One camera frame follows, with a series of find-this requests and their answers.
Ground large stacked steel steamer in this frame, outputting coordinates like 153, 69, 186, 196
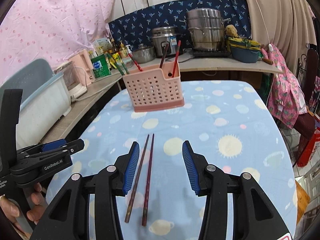
186, 8, 231, 52

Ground black induction cooktop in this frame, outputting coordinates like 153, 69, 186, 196
192, 48, 231, 58

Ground blue and yellow bowls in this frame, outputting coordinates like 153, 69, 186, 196
227, 37, 261, 63

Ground white blender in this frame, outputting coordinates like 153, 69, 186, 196
53, 61, 87, 102

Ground person's left hand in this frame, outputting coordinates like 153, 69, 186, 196
1, 183, 47, 239

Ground steel rice cooker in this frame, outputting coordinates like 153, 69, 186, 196
151, 26, 181, 58

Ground bright red chopstick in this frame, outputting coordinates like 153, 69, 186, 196
171, 40, 181, 77

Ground white carton box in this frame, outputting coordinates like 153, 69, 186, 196
92, 37, 112, 56

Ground pink floral hanging garment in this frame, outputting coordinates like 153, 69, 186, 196
261, 43, 307, 129

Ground yellow oil bottle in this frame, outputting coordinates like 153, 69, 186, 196
119, 41, 129, 59

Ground grey-blue dish rack lid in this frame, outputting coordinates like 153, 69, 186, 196
1, 59, 54, 103

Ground yellow seasoning packet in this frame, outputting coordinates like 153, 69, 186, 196
111, 53, 121, 66

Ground navy floral backsplash cloth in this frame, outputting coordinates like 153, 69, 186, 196
109, 0, 252, 49

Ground white power cord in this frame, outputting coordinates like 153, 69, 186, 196
69, 65, 111, 103

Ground dark red chopstick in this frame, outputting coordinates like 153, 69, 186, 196
128, 53, 143, 72

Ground green chopstick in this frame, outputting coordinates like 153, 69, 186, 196
118, 57, 130, 74
105, 52, 125, 76

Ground pink electric kettle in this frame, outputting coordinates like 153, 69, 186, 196
68, 49, 95, 87

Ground white dish rack bin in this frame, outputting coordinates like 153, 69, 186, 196
16, 73, 72, 149

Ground pink dotted curtain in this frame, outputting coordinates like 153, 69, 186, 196
1, 0, 115, 83

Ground small steel lidded pot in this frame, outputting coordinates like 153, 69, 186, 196
132, 44, 155, 64

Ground dark maroon chopstick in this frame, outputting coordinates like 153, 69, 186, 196
159, 42, 169, 69

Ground green detergent bottle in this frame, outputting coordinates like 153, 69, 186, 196
91, 54, 111, 79

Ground beige hanging curtain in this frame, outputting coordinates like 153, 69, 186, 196
246, 0, 317, 74

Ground brown chopstick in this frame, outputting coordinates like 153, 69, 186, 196
125, 134, 150, 223

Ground pink perforated utensil basket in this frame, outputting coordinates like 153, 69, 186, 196
123, 62, 184, 112

